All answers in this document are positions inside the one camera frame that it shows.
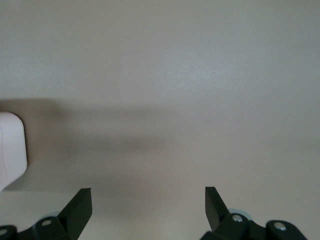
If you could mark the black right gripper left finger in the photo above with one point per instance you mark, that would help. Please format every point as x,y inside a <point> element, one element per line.
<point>72,215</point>

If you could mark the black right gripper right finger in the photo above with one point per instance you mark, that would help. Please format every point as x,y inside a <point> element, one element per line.
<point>217,215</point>

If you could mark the white box lid grey clips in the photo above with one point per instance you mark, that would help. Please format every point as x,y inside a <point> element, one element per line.
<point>12,150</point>

